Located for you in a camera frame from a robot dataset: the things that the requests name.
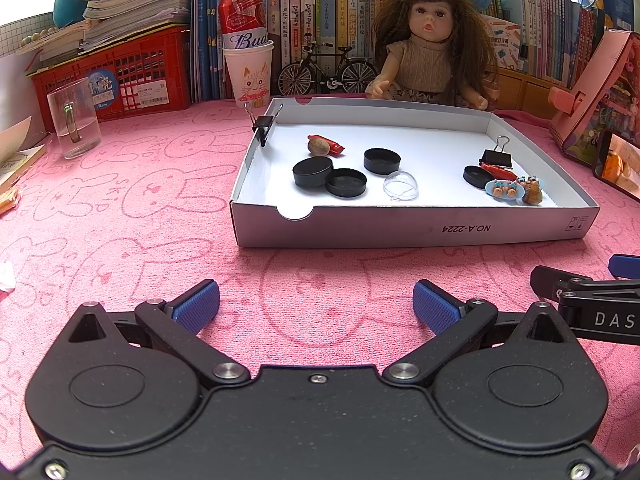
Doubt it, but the clear plastic dome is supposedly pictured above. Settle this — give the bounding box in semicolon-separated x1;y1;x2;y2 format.
383;170;420;202

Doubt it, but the black binder clip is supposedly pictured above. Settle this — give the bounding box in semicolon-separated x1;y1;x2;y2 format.
479;136;514;170
245;101;284;147

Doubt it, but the black round cap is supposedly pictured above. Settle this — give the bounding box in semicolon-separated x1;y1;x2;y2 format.
292;157;334;189

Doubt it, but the red beer can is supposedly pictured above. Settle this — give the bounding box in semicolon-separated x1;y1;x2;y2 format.
217;0;268;52

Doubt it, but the small red tube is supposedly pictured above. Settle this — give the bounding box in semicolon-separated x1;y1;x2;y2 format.
479;161;519;180
306;135;346;157

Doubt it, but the white cat-print paper cup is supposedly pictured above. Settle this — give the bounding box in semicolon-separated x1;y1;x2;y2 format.
222;39;275;108

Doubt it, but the white cardboard box tray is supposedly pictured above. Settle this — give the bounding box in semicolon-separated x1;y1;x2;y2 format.
230;96;600;249

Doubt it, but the black toy bicycle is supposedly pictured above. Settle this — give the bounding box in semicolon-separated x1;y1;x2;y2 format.
277;40;379;97

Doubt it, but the row of upright books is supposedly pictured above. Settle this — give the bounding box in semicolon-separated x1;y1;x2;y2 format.
189;0;608;103

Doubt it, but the black round lid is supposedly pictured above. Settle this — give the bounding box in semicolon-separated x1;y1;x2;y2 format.
325;169;368;199
462;165;496;190

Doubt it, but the white colourful printed box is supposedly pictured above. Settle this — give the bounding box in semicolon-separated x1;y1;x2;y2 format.
484;15;523;72

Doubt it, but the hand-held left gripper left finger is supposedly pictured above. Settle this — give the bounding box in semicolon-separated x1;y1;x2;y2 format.
66;280;252;390

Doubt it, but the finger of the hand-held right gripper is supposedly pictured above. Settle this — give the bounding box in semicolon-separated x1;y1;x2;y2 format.
609;255;640;280
530;265;640;304

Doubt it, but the black round container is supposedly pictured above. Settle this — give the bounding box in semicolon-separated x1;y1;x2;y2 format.
363;147;401;175

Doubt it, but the string of pale beads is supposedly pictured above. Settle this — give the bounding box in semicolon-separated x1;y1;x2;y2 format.
19;29;57;47

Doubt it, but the red plastic crate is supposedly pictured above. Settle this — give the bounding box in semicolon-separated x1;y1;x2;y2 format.
27;25;193;123

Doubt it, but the clear glass mug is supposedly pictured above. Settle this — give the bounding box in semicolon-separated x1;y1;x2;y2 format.
46;79;102;160

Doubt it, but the brown-haired doll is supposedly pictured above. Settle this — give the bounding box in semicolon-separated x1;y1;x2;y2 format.
365;0;502;113

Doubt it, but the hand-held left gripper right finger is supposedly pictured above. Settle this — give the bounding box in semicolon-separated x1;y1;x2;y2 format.
382;280;576;388

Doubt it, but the stack of lying books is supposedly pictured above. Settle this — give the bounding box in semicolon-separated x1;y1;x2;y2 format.
17;0;193;68

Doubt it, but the black smartphone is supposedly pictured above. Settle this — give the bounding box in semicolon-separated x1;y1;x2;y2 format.
592;127;640;193

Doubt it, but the pink toy house box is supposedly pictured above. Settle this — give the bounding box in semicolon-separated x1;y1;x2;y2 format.
548;29;640;166

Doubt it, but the open paper booklet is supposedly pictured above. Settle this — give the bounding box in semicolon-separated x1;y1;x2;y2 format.
0;115;47;188

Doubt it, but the pink rabbit-print blanket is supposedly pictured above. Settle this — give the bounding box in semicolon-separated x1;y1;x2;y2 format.
0;95;640;461

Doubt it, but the blue dish with tiny figurines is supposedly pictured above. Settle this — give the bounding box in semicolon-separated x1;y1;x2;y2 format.
485;178;526;202

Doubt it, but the wooden book rack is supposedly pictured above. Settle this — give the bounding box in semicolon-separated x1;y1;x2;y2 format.
492;67;556;111

